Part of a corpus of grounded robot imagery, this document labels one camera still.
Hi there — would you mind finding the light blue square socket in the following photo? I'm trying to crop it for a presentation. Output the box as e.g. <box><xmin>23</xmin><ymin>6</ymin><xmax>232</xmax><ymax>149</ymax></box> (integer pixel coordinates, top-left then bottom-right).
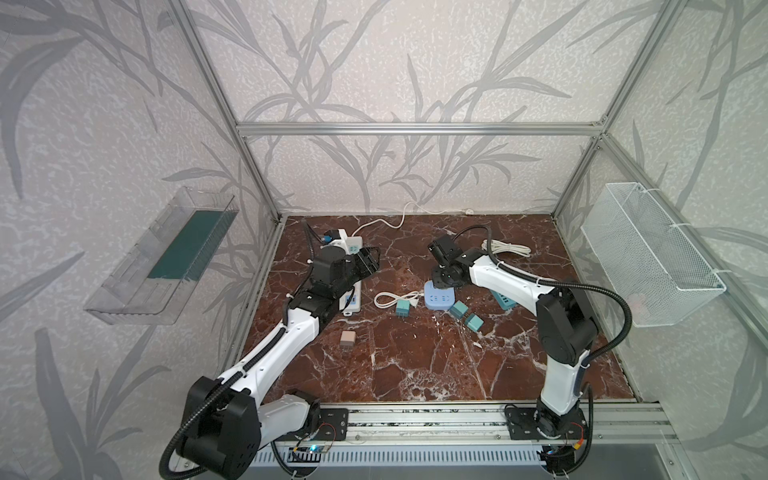
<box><xmin>423</xmin><ymin>281</ymin><xmax>456</xmax><ymax>311</ymax></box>

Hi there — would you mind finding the white multicolour power strip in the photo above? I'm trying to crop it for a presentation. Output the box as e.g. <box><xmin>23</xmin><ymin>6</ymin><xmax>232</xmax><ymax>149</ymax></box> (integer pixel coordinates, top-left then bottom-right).
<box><xmin>339</xmin><ymin>236</ymin><xmax>363</xmax><ymax>317</ymax></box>

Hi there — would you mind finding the teal cube charger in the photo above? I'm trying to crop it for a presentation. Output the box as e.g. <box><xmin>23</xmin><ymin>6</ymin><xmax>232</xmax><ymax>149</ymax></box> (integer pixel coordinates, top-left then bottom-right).
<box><xmin>448</xmin><ymin>301</ymin><xmax>469</xmax><ymax>321</ymax></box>
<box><xmin>465</xmin><ymin>314</ymin><xmax>484</xmax><ymax>333</ymax></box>
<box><xmin>395</xmin><ymin>299</ymin><xmax>411</xmax><ymax>318</ymax></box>

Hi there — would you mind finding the teal blue power strip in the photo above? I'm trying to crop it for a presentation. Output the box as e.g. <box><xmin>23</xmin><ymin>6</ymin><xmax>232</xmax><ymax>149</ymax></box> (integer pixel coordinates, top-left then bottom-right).
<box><xmin>491</xmin><ymin>290</ymin><xmax>517</xmax><ymax>311</ymax></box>

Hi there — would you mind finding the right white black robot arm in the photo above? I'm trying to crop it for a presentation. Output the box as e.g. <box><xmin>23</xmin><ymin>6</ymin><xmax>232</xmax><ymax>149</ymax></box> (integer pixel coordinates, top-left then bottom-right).
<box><xmin>428</xmin><ymin>225</ymin><xmax>633</xmax><ymax>436</ymax></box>

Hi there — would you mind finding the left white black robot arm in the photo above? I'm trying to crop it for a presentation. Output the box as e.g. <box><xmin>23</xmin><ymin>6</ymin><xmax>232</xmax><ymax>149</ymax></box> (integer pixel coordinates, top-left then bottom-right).
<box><xmin>159</xmin><ymin>239</ymin><xmax>381</xmax><ymax>479</ymax></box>

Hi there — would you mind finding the white cord with plug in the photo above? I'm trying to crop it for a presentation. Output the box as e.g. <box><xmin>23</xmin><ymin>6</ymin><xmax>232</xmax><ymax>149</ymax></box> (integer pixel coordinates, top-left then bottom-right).
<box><xmin>374</xmin><ymin>289</ymin><xmax>425</xmax><ymax>310</ymax></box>

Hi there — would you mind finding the coiled white cable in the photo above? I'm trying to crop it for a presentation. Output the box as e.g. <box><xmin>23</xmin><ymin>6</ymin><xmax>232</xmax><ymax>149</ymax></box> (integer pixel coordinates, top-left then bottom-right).
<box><xmin>481</xmin><ymin>239</ymin><xmax>533</xmax><ymax>259</ymax></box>

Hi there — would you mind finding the white power strip cable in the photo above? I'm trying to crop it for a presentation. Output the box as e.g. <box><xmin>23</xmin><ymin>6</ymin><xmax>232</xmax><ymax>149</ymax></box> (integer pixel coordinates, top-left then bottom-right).
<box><xmin>351</xmin><ymin>202</ymin><xmax>475</xmax><ymax>238</ymax></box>

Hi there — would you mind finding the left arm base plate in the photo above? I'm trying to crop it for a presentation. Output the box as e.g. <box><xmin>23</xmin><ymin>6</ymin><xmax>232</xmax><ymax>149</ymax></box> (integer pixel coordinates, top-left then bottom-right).
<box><xmin>299</xmin><ymin>407</ymin><xmax>350</xmax><ymax>442</ymax></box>

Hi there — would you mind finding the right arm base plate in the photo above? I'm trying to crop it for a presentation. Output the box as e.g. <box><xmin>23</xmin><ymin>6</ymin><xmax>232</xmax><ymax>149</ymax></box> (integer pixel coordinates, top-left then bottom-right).
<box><xmin>503</xmin><ymin>403</ymin><xmax>590</xmax><ymax>441</ymax></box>

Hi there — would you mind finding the clear plastic wall tray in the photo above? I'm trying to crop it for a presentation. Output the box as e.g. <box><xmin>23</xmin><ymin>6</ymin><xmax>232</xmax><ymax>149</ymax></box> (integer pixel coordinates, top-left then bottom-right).
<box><xmin>84</xmin><ymin>187</ymin><xmax>239</xmax><ymax>326</ymax></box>

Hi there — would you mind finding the white wire mesh basket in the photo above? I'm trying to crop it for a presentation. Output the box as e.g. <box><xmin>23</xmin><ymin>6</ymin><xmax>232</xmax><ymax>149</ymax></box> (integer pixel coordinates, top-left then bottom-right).
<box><xmin>581</xmin><ymin>182</ymin><xmax>727</xmax><ymax>328</ymax></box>

